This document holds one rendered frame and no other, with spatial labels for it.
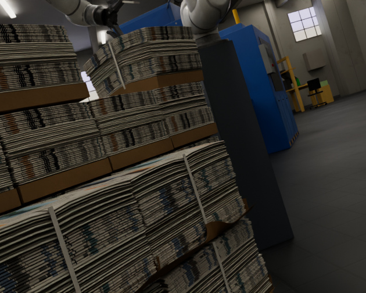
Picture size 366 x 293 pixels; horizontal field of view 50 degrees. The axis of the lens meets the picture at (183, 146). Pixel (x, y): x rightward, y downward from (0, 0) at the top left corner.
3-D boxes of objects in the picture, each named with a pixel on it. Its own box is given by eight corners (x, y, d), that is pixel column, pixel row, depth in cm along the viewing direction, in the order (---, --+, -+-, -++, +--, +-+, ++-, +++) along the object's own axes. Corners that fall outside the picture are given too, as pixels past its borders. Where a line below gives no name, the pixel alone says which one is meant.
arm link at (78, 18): (95, 32, 179) (74, 16, 168) (74, 29, 188) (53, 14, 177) (104, 11, 180) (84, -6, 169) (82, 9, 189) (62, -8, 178)
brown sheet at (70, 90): (91, 96, 116) (86, 82, 116) (-4, 111, 94) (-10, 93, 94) (29, 127, 141) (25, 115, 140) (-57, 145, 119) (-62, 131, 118)
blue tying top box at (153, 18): (176, 24, 335) (169, 1, 334) (118, 49, 358) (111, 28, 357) (193, 30, 377) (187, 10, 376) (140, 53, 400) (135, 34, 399)
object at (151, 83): (204, 79, 163) (202, 69, 163) (159, 88, 142) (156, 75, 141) (175, 86, 174) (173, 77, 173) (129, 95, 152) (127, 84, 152)
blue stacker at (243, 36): (297, 146, 528) (251, -3, 521) (210, 170, 578) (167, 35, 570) (304, 133, 667) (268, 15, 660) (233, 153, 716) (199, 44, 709)
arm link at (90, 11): (100, 26, 180) (109, 27, 177) (84, 25, 173) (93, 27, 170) (100, 4, 177) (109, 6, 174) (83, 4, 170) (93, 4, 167)
